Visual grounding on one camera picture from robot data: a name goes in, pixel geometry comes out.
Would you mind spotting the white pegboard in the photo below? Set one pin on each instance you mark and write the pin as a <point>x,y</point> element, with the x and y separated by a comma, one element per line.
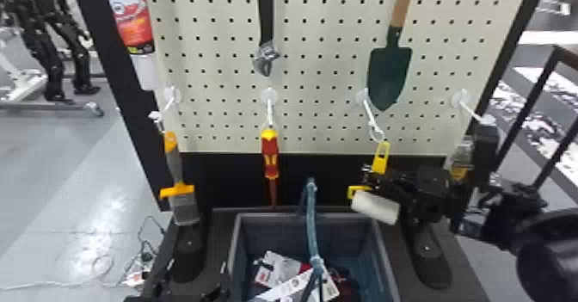
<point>325,123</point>

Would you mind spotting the white carded tool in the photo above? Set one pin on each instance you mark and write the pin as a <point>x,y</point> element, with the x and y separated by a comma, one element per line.
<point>280,267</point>
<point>293,290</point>

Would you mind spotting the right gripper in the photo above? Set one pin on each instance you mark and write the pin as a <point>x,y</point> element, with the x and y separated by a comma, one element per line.
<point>426,193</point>

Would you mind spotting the red yellow screwdriver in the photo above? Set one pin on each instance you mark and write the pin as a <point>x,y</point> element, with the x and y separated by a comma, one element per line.
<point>270,154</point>

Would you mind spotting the yellow grey scraper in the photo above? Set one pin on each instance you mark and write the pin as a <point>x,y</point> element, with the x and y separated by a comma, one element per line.
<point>183,206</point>

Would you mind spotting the white gloves on red card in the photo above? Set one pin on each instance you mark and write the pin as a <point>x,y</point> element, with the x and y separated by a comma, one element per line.
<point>133,19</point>

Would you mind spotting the yellow white paint roller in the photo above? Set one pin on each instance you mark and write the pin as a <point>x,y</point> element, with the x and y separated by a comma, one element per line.
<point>375,206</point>

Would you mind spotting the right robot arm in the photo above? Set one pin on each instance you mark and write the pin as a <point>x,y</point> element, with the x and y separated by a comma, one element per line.
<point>546,254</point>

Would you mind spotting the blue basket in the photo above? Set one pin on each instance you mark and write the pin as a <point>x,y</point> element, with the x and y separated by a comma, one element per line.
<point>275,233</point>

